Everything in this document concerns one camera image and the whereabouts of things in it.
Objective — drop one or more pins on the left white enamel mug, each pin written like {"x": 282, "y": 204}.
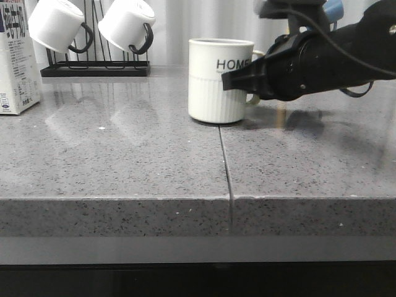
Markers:
{"x": 55, "y": 24}

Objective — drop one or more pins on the cream HOME ribbed mug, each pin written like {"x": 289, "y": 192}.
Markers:
{"x": 209, "y": 58}

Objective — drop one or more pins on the white enamel mug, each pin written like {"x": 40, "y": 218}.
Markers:
{"x": 55, "y": 24}
{"x": 128, "y": 26}

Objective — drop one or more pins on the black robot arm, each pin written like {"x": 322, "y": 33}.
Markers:
{"x": 365, "y": 50}

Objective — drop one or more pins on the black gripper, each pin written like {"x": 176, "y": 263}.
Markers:
{"x": 293, "y": 67}

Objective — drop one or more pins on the wooden mug tree stand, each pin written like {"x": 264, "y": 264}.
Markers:
{"x": 293, "y": 25}

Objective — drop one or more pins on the black wire mug rack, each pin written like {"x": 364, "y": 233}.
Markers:
{"x": 102, "y": 59}

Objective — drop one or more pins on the white blue milk carton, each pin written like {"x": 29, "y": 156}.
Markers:
{"x": 20, "y": 77}

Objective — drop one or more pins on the right white enamel mug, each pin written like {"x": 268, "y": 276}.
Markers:
{"x": 128, "y": 26}

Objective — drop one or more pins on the blue hanging mug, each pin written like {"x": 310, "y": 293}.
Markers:
{"x": 334, "y": 10}

